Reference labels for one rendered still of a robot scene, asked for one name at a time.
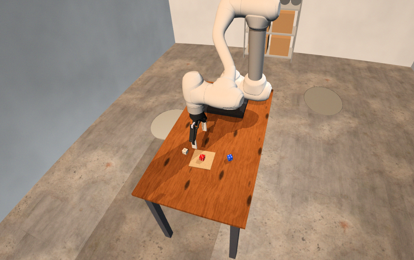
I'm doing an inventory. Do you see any beige square mat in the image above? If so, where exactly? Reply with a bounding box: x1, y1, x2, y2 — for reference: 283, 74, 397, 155
189, 149, 215, 170

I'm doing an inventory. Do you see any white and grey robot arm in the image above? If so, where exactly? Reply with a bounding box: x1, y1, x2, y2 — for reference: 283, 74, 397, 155
182, 0, 281, 115

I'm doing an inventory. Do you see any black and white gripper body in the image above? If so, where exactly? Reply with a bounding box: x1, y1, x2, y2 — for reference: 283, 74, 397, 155
189, 111, 204, 126

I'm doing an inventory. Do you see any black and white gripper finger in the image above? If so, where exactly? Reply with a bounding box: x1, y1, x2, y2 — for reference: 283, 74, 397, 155
189, 121, 200, 149
200, 113, 207, 131

